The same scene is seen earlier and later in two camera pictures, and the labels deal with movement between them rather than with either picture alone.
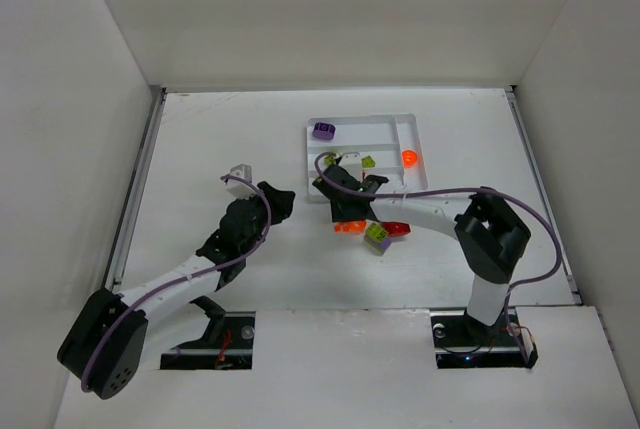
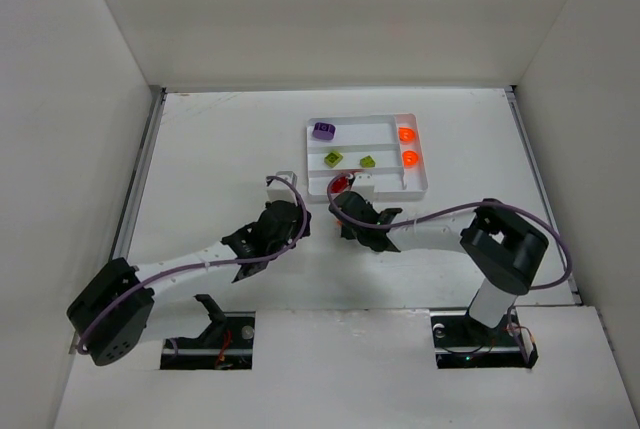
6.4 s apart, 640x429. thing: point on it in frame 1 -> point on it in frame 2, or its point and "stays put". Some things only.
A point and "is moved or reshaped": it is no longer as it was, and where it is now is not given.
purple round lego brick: [323, 130] stays put
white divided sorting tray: [388, 146] stays put
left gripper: [267, 203] -> [279, 214]
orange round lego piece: [409, 158] stays put
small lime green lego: [368, 162] stays put
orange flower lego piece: [350, 226] is moved or reshaped
